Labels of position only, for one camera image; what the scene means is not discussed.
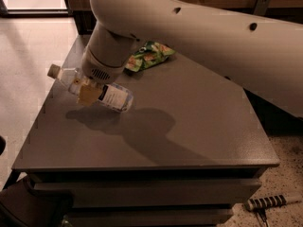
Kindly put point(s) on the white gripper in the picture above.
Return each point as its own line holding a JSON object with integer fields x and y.
{"x": 98, "y": 69}

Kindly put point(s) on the clear plastic water bottle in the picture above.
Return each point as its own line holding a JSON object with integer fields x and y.
{"x": 113, "y": 96}

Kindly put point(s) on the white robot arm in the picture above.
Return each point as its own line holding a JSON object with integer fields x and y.
{"x": 264, "y": 56}

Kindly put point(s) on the green snack bag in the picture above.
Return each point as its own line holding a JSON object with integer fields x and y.
{"x": 149, "y": 55}

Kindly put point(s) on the grey drawer cabinet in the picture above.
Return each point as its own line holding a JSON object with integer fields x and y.
{"x": 186, "y": 123}

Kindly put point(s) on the lower grey drawer front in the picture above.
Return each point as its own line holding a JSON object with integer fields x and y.
{"x": 158, "y": 218}

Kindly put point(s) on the grey drawer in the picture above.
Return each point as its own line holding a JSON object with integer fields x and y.
{"x": 157, "y": 193}
{"x": 158, "y": 218}

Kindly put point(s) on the dark brown chair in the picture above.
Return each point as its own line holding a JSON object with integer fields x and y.
{"x": 23, "y": 206}

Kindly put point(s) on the upper grey drawer front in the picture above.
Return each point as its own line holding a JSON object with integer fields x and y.
{"x": 157, "y": 193}

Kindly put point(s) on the black white striped tool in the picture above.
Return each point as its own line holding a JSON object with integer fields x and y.
{"x": 272, "y": 201}

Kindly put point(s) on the right metal wall bracket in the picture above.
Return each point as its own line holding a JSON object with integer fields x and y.
{"x": 261, "y": 7}

